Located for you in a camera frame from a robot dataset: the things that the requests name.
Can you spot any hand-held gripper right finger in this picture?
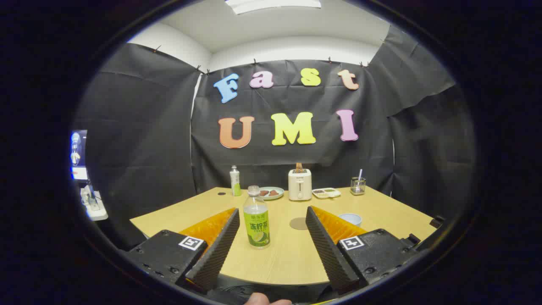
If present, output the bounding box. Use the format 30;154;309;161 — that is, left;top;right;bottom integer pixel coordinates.
306;206;422;295

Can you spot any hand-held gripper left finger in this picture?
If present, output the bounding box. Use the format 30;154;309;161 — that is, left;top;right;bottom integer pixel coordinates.
123;207;241;294

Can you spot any pale blue cup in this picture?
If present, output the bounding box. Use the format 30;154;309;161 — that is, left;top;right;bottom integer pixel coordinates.
338;213;363;227

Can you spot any green label juice bottle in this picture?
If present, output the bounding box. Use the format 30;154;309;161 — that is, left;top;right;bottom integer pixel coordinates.
243;186;271;250

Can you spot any small white green bottle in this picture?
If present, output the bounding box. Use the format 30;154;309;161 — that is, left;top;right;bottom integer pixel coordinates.
230;165;242;197

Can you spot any wooden table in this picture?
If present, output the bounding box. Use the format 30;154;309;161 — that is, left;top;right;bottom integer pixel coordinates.
130;186;437;286

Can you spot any white divided tray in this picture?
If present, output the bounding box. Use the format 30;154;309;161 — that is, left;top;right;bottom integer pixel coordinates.
312;188;341;200

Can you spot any cream toaster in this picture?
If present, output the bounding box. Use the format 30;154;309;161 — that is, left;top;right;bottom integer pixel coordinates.
288;169;312;201

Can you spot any pale green plate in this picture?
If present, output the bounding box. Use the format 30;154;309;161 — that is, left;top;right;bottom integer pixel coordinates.
258;186;285;200

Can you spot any white power strip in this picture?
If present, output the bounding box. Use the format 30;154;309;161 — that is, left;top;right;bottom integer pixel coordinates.
80;185;109;222

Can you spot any computer monitor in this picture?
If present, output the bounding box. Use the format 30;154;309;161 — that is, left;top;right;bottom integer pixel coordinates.
70;130;88;183

